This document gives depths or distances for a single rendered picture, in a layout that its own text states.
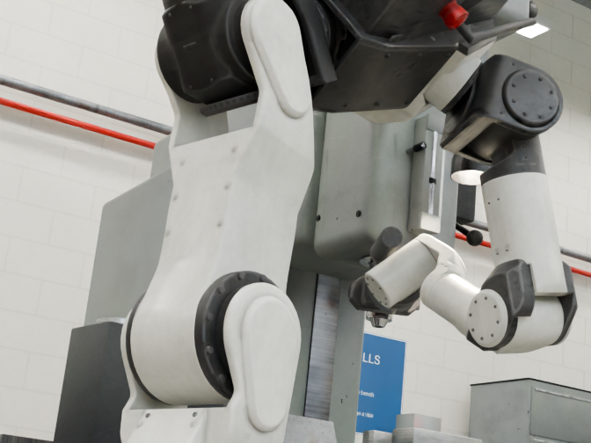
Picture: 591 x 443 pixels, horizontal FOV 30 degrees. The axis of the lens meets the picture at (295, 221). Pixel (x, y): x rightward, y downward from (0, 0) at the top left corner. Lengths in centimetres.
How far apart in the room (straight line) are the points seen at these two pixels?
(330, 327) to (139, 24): 466
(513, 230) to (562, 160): 708
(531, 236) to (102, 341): 63
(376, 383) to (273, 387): 595
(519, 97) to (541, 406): 562
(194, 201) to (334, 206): 72
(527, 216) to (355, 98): 28
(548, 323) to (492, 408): 572
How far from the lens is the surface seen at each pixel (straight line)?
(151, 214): 236
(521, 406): 703
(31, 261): 616
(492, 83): 150
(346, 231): 190
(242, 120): 237
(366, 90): 145
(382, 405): 712
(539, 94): 152
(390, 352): 720
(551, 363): 812
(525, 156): 153
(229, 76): 127
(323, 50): 136
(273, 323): 118
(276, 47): 127
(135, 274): 237
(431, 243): 171
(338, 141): 201
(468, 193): 240
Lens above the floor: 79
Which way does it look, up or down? 17 degrees up
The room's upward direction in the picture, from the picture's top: 6 degrees clockwise
